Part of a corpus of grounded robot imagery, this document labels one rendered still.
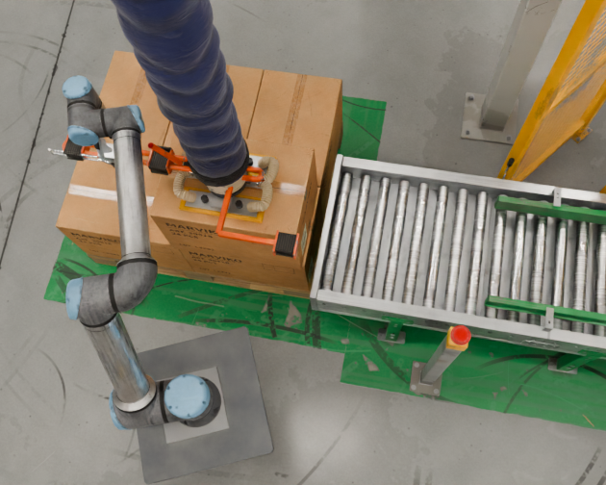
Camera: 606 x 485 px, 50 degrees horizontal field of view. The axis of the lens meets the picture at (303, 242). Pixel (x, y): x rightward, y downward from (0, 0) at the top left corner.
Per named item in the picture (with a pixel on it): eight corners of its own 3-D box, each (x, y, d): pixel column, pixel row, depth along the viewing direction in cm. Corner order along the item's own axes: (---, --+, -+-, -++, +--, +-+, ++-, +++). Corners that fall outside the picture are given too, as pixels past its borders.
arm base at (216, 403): (227, 416, 249) (225, 415, 239) (180, 435, 246) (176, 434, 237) (212, 370, 254) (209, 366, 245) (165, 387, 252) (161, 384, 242)
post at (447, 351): (434, 372, 324) (469, 329, 230) (432, 386, 322) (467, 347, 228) (419, 370, 325) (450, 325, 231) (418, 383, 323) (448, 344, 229)
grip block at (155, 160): (176, 154, 257) (173, 146, 251) (170, 176, 253) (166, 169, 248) (156, 151, 258) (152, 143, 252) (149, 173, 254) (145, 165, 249)
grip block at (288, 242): (300, 238, 241) (299, 233, 236) (295, 260, 238) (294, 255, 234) (278, 234, 242) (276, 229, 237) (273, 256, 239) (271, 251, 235)
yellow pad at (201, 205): (267, 200, 259) (265, 195, 254) (262, 223, 255) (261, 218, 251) (186, 188, 263) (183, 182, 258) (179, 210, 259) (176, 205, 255)
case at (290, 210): (317, 189, 303) (314, 148, 265) (301, 269, 290) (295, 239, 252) (193, 170, 310) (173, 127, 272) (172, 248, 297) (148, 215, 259)
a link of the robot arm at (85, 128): (101, 130, 202) (99, 96, 206) (63, 136, 201) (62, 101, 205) (109, 145, 210) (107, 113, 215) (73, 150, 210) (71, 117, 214)
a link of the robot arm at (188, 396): (215, 417, 239) (210, 414, 222) (169, 424, 238) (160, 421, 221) (211, 375, 244) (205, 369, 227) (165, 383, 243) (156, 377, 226)
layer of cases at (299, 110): (342, 120, 360) (341, 79, 323) (309, 292, 328) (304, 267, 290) (138, 92, 375) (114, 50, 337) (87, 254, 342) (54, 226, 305)
